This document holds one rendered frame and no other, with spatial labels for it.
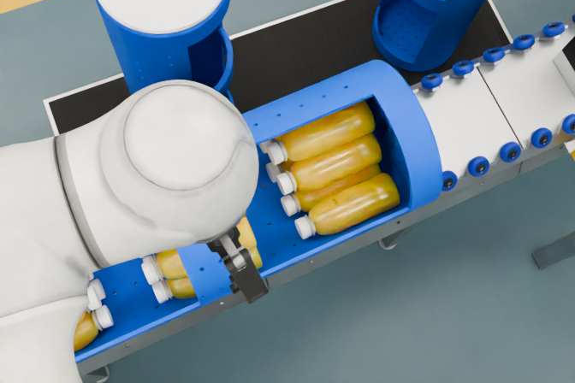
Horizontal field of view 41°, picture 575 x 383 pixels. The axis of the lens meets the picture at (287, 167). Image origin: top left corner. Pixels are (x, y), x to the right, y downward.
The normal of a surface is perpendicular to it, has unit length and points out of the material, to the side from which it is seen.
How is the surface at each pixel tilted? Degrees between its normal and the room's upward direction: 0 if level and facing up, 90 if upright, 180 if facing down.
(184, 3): 0
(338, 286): 0
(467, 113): 0
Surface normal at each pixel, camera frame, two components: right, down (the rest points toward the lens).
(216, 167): 0.50, 0.07
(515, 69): 0.06, -0.28
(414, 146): 0.23, 0.12
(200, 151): 0.25, -0.09
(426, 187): 0.40, 0.65
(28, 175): 0.04, -0.55
